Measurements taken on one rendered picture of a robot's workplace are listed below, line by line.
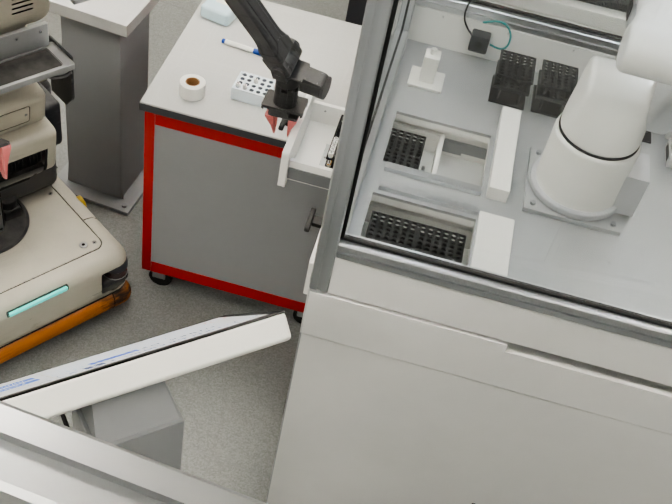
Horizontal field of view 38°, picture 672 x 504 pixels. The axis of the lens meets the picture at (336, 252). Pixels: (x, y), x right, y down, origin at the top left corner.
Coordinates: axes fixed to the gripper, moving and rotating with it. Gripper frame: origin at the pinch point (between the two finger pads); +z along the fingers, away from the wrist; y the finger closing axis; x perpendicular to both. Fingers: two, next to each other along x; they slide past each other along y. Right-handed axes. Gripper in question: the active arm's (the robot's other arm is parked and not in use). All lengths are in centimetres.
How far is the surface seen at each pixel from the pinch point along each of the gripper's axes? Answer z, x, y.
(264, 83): 9.8, 29.3, -11.8
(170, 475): -116, -163, 28
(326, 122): 5.6, 14.4, 8.8
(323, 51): 14, 56, -1
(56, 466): -116, -164, 22
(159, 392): -17, -93, 2
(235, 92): 10.9, 23.8, -18.3
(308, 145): 6.1, 4.3, 6.5
